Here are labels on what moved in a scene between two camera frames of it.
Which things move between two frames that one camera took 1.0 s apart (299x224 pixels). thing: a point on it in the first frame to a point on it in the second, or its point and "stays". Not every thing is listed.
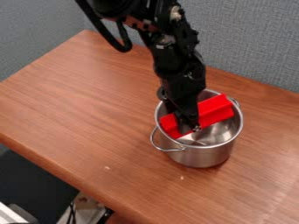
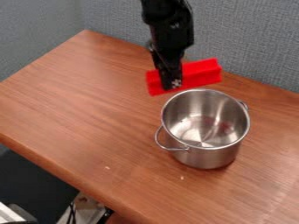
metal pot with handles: (208, 148) stays
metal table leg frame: (85, 212) stays
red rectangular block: (213, 109) to (197, 72)
